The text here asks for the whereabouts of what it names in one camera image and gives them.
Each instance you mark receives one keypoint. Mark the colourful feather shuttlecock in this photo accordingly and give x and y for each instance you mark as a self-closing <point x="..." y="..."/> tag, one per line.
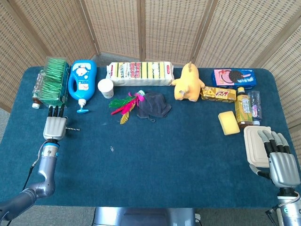
<point x="127" y="104"/>

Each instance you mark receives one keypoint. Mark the blue cartoon pump bottle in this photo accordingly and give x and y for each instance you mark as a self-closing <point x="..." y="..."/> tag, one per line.
<point x="82" y="80"/>

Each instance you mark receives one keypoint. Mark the clear bottle purple label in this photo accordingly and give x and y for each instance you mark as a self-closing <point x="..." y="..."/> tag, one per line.
<point x="255" y="107"/>

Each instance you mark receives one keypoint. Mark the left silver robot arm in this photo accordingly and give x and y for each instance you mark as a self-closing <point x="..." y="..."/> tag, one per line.
<point x="37" y="179"/>

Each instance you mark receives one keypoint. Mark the yellow sponge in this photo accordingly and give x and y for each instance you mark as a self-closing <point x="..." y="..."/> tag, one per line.
<point x="228" y="123"/>

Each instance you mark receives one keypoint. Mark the woven folding screen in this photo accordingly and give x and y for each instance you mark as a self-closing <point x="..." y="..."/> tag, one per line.
<point x="150" y="28"/>

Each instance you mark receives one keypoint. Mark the yellow biscuit box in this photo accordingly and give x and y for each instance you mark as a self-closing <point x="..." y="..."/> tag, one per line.
<point x="218" y="94"/>

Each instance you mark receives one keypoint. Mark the blue cookie box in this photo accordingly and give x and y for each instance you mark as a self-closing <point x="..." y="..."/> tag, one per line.
<point x="234" y="78"/>

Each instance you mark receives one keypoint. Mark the small metal paper clip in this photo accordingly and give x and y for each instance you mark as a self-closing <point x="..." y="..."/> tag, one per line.
<point x="111" y="148"/>

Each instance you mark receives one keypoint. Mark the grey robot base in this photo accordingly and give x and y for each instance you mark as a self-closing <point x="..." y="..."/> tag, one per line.
<point x="144" y="216"/>

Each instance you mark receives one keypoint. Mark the white paper cup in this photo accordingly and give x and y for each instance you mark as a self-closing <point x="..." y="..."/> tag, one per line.
<point x="106" y="88"/>

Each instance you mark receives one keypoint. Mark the beige takeaway food box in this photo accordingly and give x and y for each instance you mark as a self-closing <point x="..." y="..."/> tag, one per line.
<point x="255" y="146"/>

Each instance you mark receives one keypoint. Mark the pack of yellow sponges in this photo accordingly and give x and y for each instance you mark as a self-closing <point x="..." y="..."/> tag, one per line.
<point x="141" y="73"/>

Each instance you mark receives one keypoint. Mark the brown drink bottle white cap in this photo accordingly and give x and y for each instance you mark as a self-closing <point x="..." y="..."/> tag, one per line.
<point x="37" y="90"/>

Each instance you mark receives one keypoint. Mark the clear box of green packets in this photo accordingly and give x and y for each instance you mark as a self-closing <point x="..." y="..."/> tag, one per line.
<point x="54" y="83"/>

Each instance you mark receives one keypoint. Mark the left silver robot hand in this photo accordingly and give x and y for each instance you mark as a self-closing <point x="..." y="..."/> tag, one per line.
<point x="54" y="127"/>

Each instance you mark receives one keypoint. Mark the blue felt table mat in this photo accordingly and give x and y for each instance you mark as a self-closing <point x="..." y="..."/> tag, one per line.
<point x="150" y="164"/>

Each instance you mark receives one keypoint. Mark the green tea bottle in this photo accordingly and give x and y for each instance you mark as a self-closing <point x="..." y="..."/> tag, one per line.
<point x="244" y="108"/>

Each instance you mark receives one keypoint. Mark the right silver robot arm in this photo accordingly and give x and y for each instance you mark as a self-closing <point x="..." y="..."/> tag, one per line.
<point x="288" y="207"/>

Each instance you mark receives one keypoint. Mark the small metal bead chain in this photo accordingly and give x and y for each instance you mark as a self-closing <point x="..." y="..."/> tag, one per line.
<point x="73" y="129"/>

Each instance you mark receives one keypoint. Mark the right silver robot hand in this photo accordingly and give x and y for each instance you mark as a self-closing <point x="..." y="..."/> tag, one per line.
<point x="281" y="166"/>

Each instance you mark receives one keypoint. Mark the dark grey cloth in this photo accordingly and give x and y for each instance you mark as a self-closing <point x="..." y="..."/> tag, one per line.
<point x="154" y="104"/>

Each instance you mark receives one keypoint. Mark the yellow plush toy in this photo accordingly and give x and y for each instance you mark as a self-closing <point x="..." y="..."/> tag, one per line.
<point x="188" y="82"/>

